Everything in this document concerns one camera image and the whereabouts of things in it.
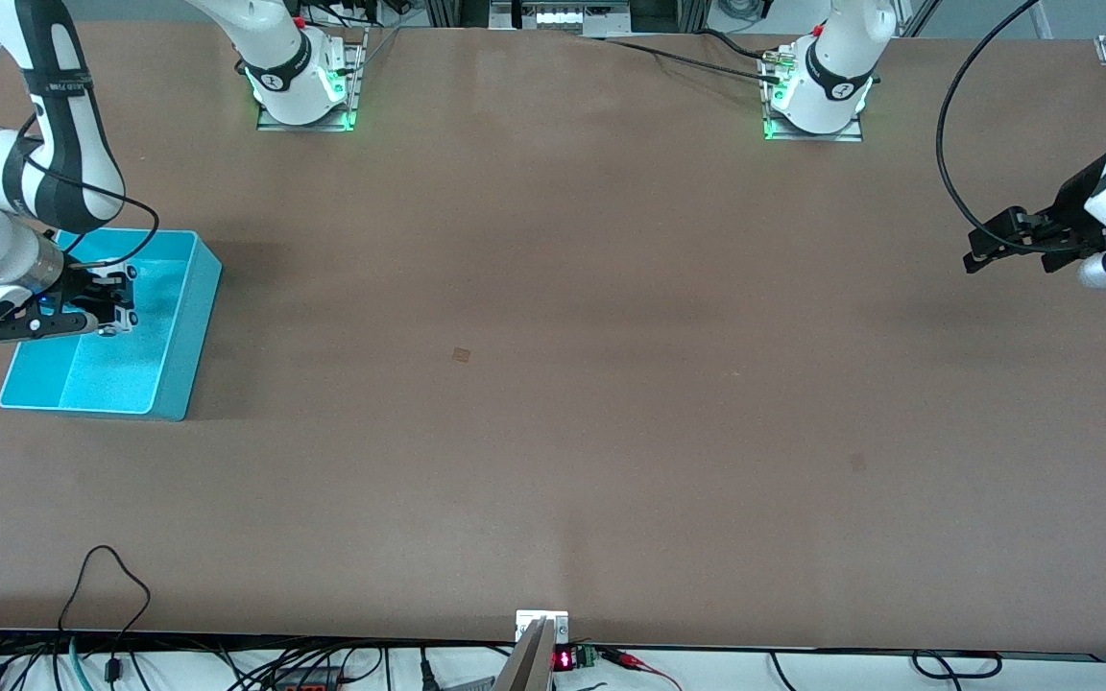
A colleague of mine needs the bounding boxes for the cyan plastic bin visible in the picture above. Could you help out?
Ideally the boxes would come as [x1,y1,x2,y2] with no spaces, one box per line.
[0,226,224,422]

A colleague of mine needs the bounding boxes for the black box with orange buttons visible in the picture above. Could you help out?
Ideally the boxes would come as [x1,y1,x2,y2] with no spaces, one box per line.
[270,670,348,691]

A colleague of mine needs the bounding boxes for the grey lit control box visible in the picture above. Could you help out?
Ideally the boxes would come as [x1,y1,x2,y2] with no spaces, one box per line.
[489,0,633,35]

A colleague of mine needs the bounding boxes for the red and black clip lead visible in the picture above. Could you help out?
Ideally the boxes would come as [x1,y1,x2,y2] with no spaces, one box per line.
[601,648,684,691]

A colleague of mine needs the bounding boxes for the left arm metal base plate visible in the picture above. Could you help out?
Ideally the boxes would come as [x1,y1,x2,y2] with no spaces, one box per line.
[762,48,864,143]

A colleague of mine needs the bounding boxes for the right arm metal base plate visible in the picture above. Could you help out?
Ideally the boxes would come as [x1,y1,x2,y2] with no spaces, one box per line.
[257,27,363,132]

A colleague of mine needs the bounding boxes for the thin looped black cable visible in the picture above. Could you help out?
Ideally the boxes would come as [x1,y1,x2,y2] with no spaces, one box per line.
[56,545,153,684]

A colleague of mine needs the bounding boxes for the black cable lying on table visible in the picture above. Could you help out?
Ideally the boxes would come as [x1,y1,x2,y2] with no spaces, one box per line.
[601,29,784,83]

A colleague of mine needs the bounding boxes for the black coiled cable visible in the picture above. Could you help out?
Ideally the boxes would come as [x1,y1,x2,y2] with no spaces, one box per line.
[769,651,1003,691]

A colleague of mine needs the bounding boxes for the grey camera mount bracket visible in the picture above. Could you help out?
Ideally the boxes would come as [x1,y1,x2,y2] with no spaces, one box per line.
[493,610,570,691]

